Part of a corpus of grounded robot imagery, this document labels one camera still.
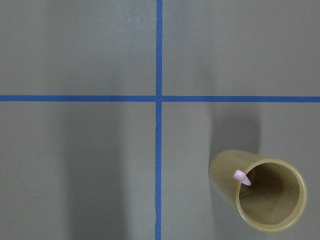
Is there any bamboo wooden cup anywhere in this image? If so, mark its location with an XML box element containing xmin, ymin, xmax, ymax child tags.
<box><xmin>208</xmin><ymin>149</ymin><xmax>308</xmax><ymax>233</ymax></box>

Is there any pink chopstick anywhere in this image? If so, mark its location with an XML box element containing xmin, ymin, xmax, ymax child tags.
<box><xmin>233</xmin><ymin>169</ymin><xmax>252</xmax><ymax>186</ymax></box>

